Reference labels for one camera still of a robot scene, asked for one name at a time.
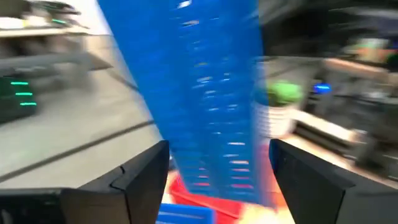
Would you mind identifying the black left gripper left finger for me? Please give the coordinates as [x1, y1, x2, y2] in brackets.
[0, 139, 170, 224]

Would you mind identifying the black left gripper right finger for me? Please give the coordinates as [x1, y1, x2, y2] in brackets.
[268, 138, 398, 224]

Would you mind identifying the red plastic slotted basket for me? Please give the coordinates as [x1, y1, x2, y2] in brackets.
[169, 146, 280, 220]

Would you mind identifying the blue plastic slotted basket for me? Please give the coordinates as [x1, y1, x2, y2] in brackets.
[156, 203, 216, 224]
[98, 0, 267, 205]

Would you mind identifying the green plant in white pot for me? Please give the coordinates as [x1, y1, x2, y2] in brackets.
[251, 80, 305, 139]

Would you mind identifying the black device with green lights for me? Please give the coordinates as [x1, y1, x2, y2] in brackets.
[0, 73, 39, 124]

